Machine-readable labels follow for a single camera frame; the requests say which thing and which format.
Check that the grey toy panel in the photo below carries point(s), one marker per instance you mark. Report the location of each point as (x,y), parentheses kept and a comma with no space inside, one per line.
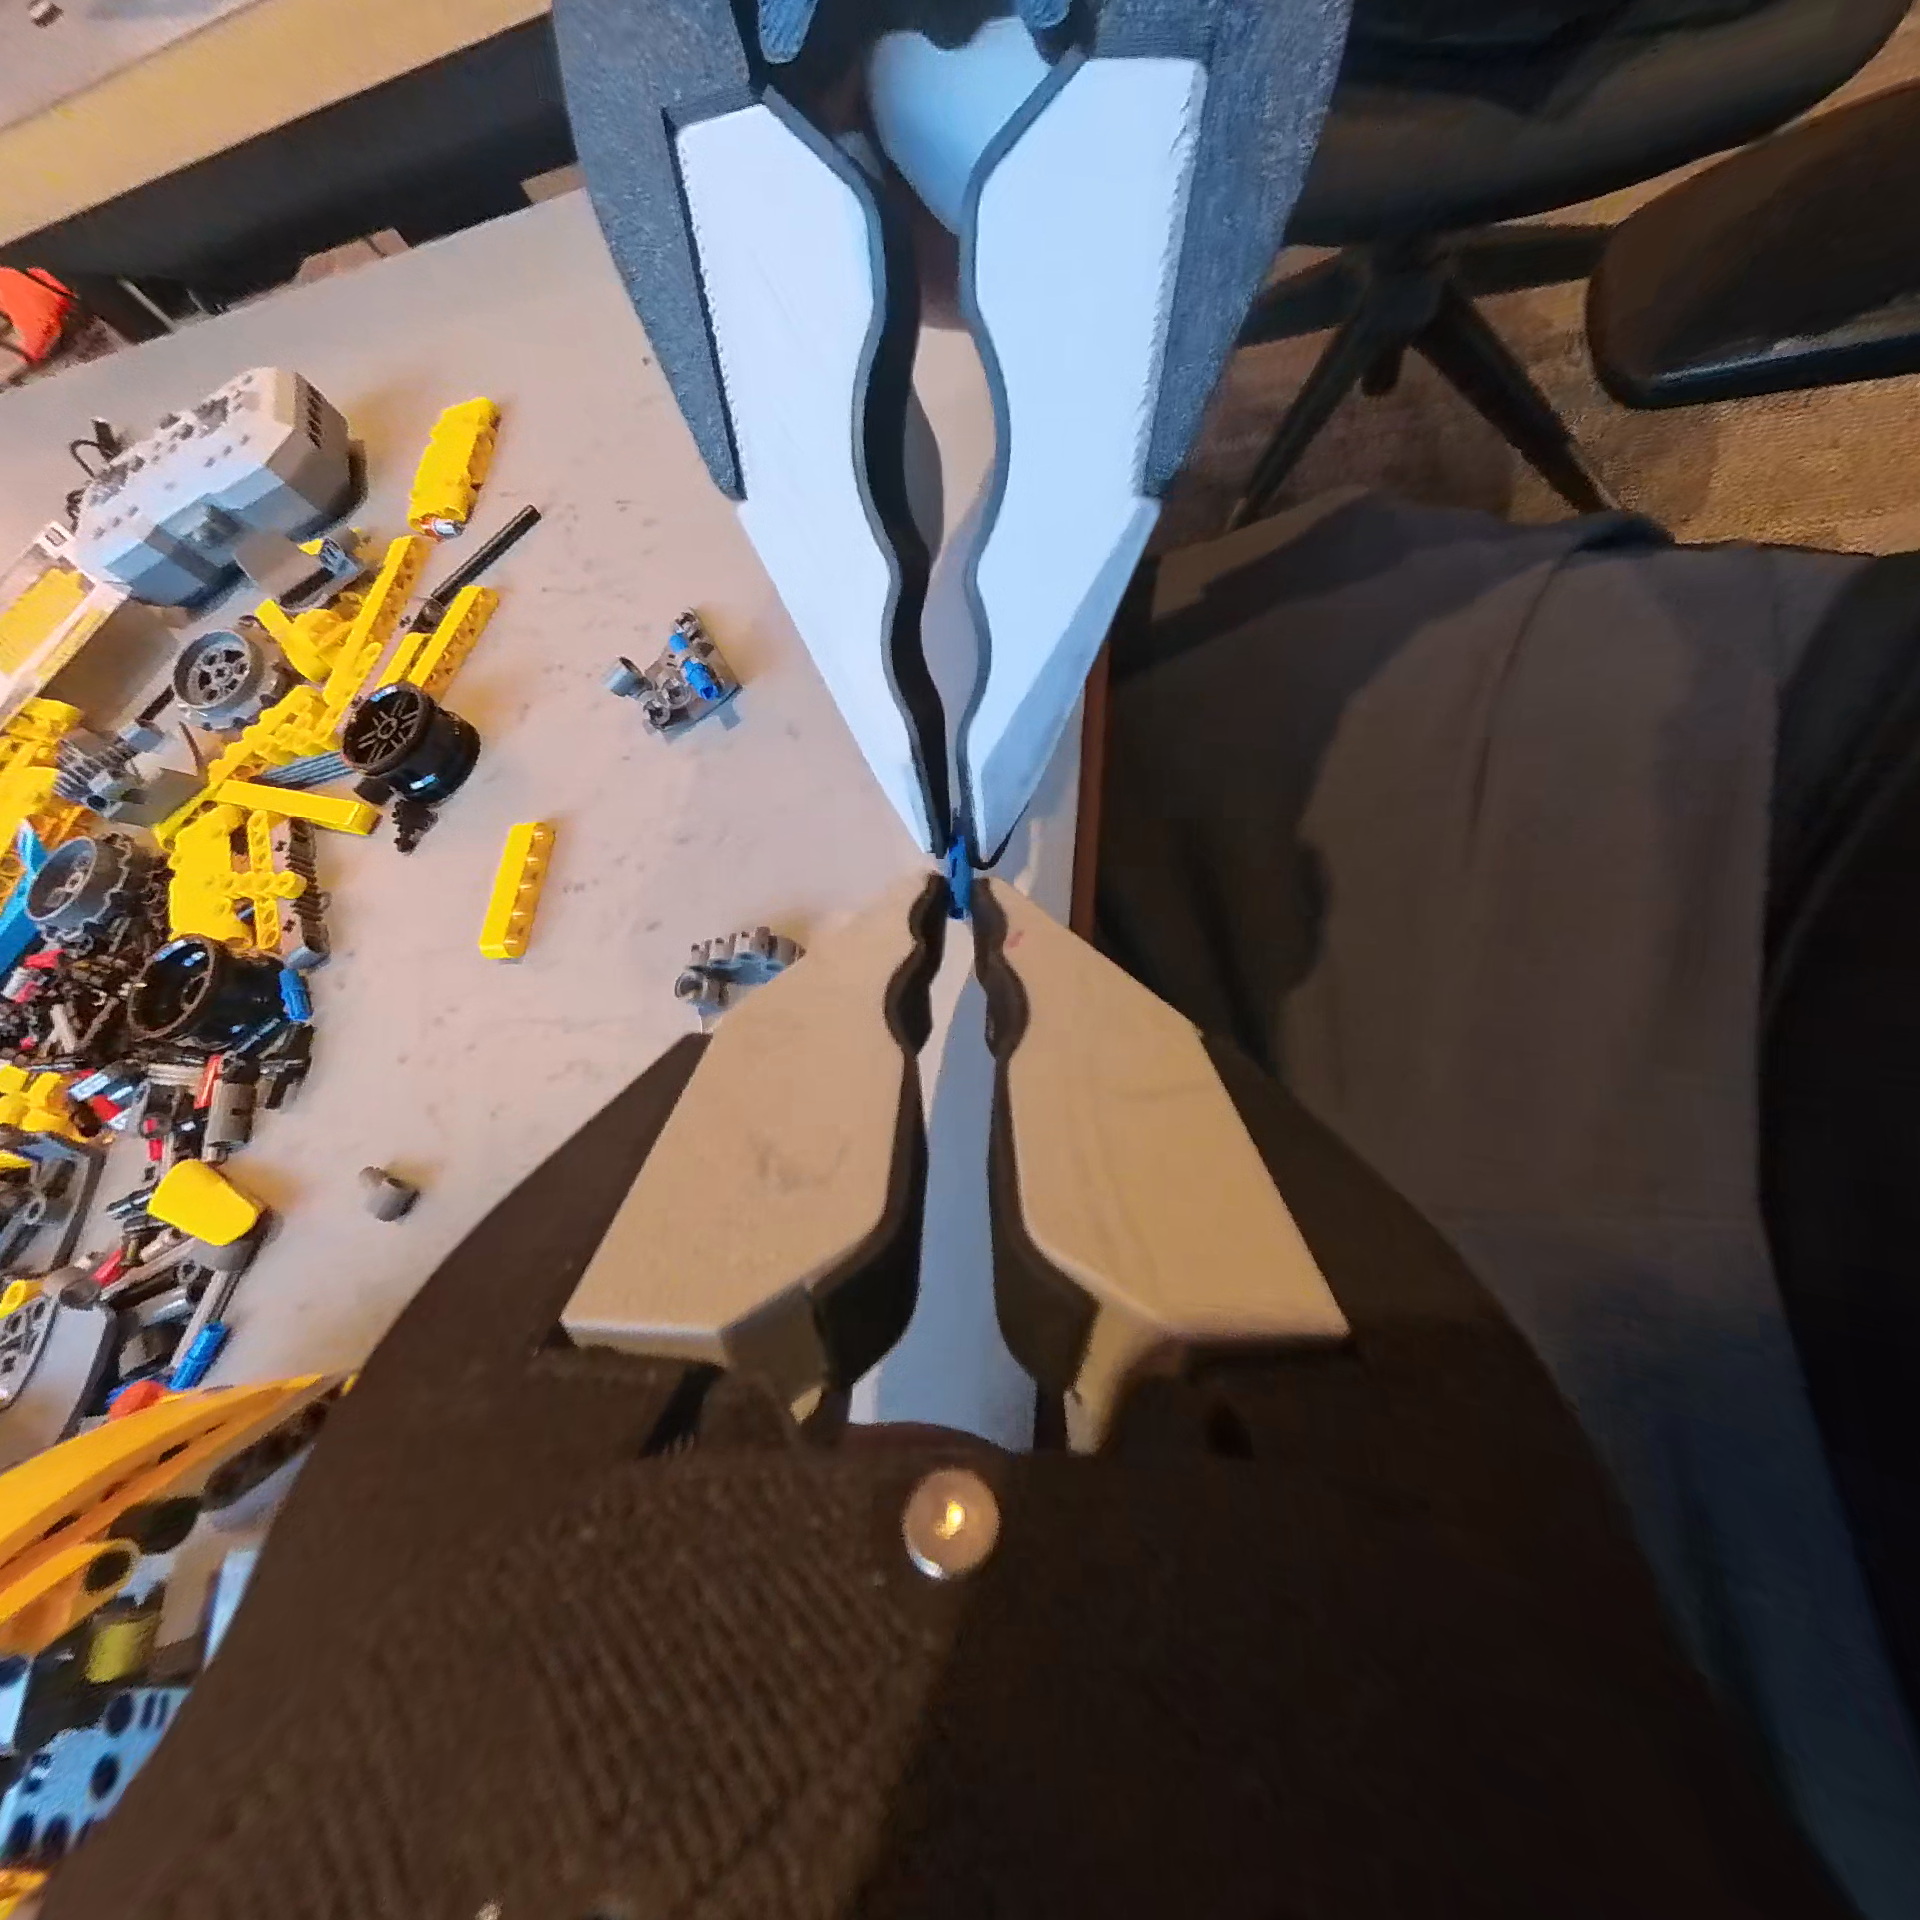
(735,960)

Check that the instruction booklet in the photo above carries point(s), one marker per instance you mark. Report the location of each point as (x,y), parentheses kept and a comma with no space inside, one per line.
(38,615)

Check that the yellow black toy brick vehicle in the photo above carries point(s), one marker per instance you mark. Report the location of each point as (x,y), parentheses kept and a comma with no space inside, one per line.
(120,1501)

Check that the grey toy battery box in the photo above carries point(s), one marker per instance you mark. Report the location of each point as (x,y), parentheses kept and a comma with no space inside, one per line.
(225,465)

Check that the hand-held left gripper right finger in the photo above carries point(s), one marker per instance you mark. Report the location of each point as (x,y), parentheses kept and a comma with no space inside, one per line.
(1154,1184)

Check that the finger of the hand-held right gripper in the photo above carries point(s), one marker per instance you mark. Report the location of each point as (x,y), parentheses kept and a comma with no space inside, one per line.
(1081,374)
(794,374)

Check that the pile of toy brick pieces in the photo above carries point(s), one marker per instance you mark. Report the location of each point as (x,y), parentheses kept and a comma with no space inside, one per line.
(165,900)

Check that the grey toy connector piece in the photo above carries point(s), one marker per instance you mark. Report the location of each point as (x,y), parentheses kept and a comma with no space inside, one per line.
(387,1192)

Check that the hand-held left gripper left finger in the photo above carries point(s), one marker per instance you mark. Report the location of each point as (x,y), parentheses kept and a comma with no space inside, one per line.
(750,1184)

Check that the orange object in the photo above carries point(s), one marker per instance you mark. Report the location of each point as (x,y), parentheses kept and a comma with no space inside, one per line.
(31,309)

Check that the small grey brick assembly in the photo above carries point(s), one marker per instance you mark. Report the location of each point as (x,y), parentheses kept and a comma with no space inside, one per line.
(675,682)

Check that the yellow toy beam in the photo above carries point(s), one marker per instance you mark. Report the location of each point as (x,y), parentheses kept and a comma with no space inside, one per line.
(519,889)

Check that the black toy wheel hub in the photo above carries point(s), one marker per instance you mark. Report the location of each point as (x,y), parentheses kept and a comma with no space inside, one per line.
(409,734)
(202,991)

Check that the blue toy pin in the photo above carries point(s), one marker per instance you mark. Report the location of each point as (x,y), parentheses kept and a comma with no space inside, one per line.
(957,875)

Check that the small black toy connector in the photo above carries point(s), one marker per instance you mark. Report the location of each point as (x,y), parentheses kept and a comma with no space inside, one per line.
(409,823)

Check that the person's black sweater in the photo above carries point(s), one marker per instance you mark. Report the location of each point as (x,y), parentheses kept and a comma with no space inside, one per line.
(1860,974)

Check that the black office chair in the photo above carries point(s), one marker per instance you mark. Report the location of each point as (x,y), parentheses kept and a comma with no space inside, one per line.
(1424,151)

